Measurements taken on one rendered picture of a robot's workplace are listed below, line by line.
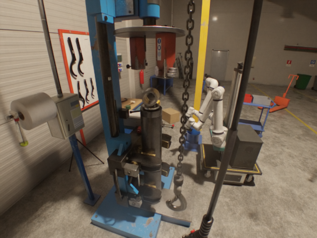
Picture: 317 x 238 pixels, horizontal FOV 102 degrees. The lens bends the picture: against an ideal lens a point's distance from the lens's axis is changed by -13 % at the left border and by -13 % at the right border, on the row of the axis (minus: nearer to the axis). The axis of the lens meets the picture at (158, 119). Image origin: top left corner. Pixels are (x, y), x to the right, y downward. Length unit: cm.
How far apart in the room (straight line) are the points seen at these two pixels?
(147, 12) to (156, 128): 96
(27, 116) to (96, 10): 94
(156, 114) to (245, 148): 155
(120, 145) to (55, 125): 68
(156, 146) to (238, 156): 141
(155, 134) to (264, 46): 1173
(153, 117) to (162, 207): 126
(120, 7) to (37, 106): 102
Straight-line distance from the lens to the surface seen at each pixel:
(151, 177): 179
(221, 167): 50
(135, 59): 144
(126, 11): 136
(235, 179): 273
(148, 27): 106
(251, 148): 248
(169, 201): 70
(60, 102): 162
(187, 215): 214
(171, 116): 429
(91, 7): 129
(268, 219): 267
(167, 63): 114
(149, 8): 129
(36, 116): 145
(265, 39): 1266
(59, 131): 172
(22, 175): 303
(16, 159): 290
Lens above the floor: 197
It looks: 25 degrees down
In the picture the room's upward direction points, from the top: straight up
